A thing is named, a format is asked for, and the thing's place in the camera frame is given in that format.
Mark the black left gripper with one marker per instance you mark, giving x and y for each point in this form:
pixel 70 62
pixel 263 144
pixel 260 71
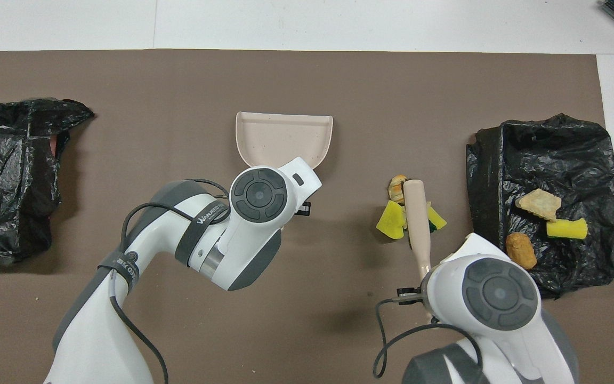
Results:
pixel 303 208

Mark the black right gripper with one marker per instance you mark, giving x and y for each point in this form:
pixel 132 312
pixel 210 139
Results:
pixel 409 296

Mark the beige hand brush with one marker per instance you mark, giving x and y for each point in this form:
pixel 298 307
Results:
pixel 417 224

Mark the beige plastic dustpan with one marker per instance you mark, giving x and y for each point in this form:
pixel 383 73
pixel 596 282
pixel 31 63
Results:
pixel 280 136

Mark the large yellow sponge piece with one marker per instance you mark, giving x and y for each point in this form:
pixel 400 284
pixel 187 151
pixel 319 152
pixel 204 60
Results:
pixel 390 221

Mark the small yellow sponge piece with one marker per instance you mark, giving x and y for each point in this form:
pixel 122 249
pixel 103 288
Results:
pixel 437 220

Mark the striped croissant piece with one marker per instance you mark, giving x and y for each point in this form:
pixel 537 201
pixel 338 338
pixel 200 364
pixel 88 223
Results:
pixel 396 188

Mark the brown oval bread roll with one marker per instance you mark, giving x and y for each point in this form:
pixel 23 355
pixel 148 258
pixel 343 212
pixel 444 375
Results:
pixel 521 250

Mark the large pale bread chunk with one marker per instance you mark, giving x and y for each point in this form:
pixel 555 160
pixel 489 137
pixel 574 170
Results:
pixel 539 204

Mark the notched yellow sponge piece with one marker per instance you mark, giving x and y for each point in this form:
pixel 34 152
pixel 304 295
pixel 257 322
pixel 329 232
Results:
pixel 567 228

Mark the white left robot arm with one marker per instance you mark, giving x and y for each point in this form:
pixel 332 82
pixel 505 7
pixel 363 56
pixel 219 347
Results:
pixel 253 213

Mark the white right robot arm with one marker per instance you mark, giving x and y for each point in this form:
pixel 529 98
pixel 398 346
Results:
pixel 499 298

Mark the box-shaped black bag bin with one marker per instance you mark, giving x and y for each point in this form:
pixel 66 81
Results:
pixel 568 160

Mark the crumpled black bag bin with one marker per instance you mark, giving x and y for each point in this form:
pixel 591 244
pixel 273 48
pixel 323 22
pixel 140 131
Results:
pixel 8 186

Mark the brown table mat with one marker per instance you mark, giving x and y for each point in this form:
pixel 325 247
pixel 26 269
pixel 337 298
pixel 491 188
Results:
pixel 179 80

